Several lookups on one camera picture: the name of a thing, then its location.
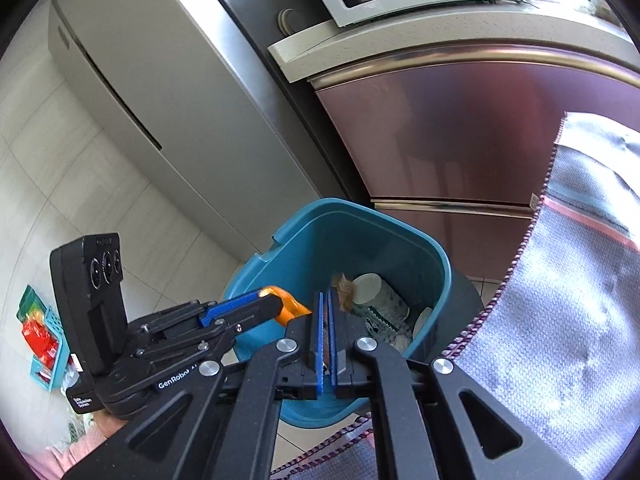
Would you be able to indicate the grey cloth with braided trim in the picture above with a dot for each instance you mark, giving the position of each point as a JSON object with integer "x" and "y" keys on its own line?
{"x": 575, "y": 310}

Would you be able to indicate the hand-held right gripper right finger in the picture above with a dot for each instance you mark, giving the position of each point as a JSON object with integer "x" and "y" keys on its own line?
{"x": 332, "y": 355}

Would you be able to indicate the brown fuzzy peel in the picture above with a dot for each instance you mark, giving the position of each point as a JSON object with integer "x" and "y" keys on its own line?
{"x": 344, "y": 290}

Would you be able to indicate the grey refrigerator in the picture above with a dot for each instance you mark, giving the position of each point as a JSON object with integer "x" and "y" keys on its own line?
{"x": 175, "y": 85}

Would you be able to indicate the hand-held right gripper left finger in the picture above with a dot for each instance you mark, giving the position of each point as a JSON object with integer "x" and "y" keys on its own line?
{"x": 318, "y": 340}

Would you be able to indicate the patterned paper cup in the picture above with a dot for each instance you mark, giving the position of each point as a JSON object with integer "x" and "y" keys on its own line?
{"x": 385, "y": 310}

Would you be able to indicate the orange peel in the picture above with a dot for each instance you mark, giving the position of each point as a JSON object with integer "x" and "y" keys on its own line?
{"x": 292, "y": 305}

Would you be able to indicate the person's left forearm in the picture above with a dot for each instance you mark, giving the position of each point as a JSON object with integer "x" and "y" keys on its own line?
{"x": 65, "y": 455}

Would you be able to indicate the teal plastic bin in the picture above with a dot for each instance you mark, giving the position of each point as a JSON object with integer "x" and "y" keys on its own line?
{"x": 325, "y": 240}

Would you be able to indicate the reddish glossy cabinet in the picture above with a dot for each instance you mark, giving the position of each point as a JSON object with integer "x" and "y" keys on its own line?
{"x": 450, "y": 135}

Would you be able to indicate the red snack packet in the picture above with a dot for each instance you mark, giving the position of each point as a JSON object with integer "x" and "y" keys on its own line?
{"x": 37, "y": 337}

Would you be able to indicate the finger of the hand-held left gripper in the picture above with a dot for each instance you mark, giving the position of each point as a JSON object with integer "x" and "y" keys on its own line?
{"x": 260, "y": 317}
{"x": 235, "y": 310}

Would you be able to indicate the beige round disc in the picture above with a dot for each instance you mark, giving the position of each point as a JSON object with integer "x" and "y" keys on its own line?
{"x": 288, "y": 21}

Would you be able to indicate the teal plastic basket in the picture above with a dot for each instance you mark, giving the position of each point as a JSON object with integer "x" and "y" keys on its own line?
{"x": 50, "y": 365}

